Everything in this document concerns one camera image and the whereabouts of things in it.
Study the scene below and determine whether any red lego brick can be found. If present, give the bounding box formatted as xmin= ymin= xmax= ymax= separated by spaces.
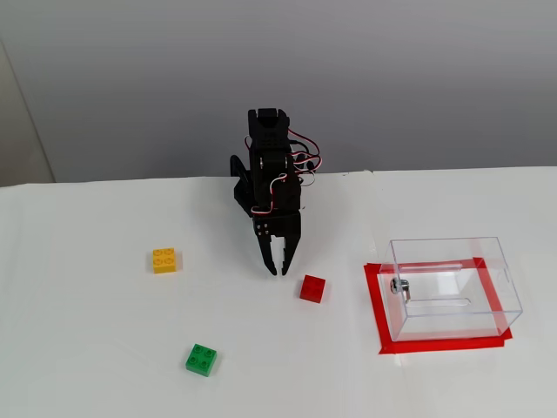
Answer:
xmin=299 ymin=273 xmax=326 ymax=304

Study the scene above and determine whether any black power cable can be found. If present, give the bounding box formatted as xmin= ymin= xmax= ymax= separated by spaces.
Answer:
xmin=292 ymin=138 xmax=317 ymax=176

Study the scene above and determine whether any transparent plastic box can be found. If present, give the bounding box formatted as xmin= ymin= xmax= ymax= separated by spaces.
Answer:
xmin=377 ymin=236 xmax=524 ymax=343

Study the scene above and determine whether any green lego brick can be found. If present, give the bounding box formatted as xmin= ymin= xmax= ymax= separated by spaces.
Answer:
xmin=185 ymin=343 xmax=218 ymax=376

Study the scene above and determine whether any yellow lego brick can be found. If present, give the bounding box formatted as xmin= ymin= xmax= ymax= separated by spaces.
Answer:
xmin=151 ymin=246 xmax=178 ymax=275

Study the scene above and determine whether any black table clamp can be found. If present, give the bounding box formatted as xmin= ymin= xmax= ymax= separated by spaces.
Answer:
xmin=229 ymin=155 xmax=254 ymax=218

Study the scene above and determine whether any silver box lock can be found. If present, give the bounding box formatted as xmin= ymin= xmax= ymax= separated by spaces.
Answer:
xmin=389 ymin=278 xmax=413 ymax=302

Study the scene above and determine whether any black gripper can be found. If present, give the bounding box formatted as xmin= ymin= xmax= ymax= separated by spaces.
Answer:
xmin=252 ymin=174 xmax=305 ymax=278

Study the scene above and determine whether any red tape square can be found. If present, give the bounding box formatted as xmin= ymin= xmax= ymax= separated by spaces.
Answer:
xmin=363 ymin=257 xmax=513 ymax=356

